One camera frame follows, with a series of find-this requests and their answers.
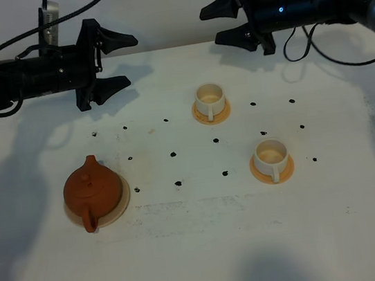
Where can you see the far white teacup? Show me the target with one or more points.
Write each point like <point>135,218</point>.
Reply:
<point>210,100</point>

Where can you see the near orange cup coaster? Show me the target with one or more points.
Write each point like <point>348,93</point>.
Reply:
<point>284,176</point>

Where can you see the white teacup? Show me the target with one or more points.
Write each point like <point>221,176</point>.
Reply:
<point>271,158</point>
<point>210,100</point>

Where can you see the orange cup coaster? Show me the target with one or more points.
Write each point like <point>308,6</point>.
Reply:
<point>203,119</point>
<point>284,176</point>

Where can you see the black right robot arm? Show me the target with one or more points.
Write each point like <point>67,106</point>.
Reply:
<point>300,13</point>

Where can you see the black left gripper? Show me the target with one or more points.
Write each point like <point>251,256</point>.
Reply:
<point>76,67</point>

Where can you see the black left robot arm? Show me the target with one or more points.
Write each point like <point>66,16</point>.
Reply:
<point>11,96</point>

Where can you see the beige round teapot coaster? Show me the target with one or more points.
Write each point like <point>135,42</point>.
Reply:
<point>112,216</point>

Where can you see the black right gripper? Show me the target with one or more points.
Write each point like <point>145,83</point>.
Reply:
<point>264,17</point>

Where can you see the near white teacup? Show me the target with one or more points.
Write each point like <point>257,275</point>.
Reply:
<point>271,158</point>

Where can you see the far orange cup coaster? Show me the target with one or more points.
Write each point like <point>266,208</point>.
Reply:
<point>203,119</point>

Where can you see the brown clay teapot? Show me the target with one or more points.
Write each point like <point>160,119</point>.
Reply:
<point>92,191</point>

